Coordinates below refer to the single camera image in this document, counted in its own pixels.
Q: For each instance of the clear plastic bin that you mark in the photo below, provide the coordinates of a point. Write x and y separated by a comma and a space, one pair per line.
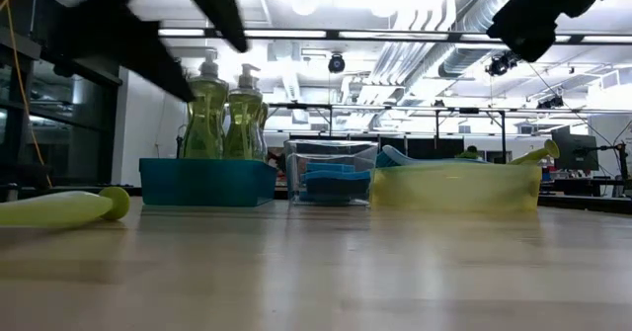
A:
331, 148

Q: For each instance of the black computer monitor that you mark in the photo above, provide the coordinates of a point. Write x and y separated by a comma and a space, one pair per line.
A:
575, 153

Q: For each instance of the silver ventilation duct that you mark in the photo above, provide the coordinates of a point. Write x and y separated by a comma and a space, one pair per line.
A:
474, 20

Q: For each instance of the black ceiling spotlight cluster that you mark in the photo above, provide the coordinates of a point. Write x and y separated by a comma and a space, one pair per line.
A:
503, 63

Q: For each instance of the translucent yellow plastic bin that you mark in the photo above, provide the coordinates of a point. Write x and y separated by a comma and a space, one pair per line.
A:
454, 188

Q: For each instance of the dark background desk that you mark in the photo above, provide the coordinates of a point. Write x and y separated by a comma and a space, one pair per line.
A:
582, 200

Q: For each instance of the long ceiling light bar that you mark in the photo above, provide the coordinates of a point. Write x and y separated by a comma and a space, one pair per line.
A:
395, 35

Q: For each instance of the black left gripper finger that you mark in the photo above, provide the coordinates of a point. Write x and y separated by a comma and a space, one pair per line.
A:
163, 69
219, 10

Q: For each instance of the blue and white dish brush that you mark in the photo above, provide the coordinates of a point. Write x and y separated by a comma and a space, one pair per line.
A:
392, 157

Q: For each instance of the green background plant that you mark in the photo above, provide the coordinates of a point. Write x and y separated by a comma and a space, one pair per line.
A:
469, 153

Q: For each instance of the black frame workstation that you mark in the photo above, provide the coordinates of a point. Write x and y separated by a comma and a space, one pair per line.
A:
469, 109
296, 106

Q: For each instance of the teal plastic bin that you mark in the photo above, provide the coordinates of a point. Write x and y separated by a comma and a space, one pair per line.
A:
207, 183

